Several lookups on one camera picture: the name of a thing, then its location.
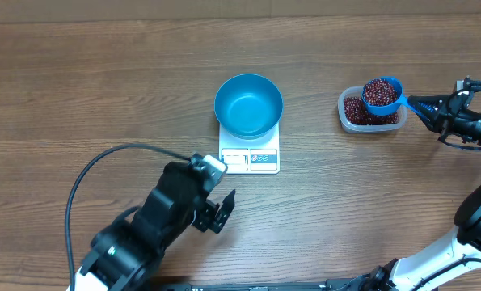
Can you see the red adzuki beans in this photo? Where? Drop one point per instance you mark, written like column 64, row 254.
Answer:
column 378, row 92

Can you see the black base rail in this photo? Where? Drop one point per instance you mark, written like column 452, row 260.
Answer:
column 328, row 285

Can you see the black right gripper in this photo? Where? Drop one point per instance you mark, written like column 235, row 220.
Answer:
column 447, row 112

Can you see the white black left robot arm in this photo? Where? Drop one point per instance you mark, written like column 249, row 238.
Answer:
column 125, row 254

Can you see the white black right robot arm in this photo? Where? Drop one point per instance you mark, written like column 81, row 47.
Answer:
column 458, row 251

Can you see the white digital kitchen scale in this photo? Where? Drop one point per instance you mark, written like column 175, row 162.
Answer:
column 260, row 156

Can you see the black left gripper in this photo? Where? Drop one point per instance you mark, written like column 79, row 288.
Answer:
column 208, row 217

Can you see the teal plastic bowl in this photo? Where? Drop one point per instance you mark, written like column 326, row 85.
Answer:
column 248, row 106

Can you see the blue plastic measuring scoop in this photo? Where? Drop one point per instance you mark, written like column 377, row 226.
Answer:
column 388, row 109

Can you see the clear plastic container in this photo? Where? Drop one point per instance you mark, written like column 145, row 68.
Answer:
column 355, row 91

